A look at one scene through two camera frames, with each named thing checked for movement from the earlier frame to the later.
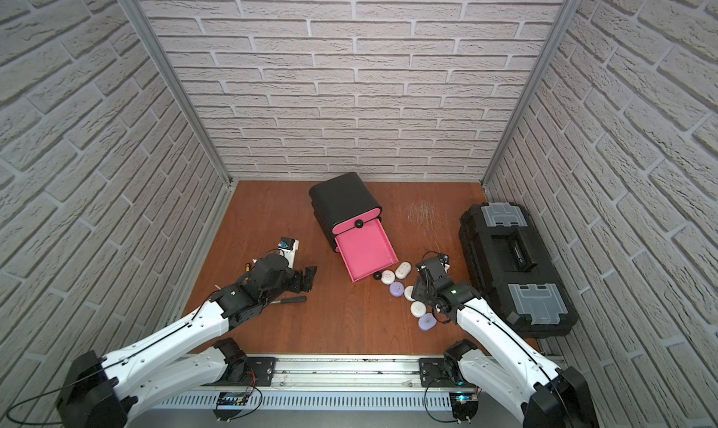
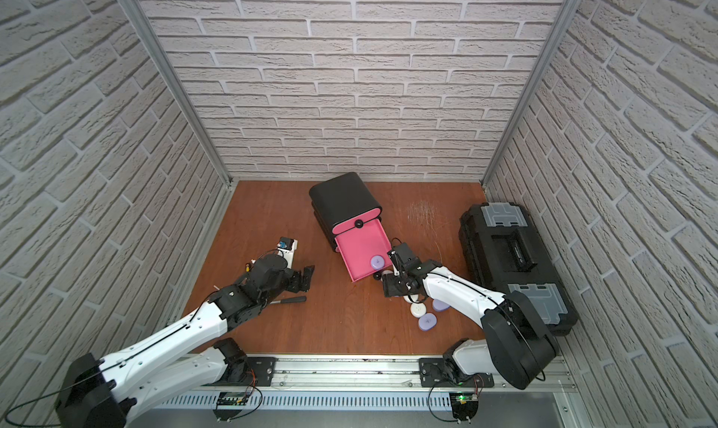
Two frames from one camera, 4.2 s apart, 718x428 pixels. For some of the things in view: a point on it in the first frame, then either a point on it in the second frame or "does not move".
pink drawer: [357, 221] does not move
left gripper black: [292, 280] does not move
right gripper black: [418, 292] -> [388, 285]
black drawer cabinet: [337, 199] does not move
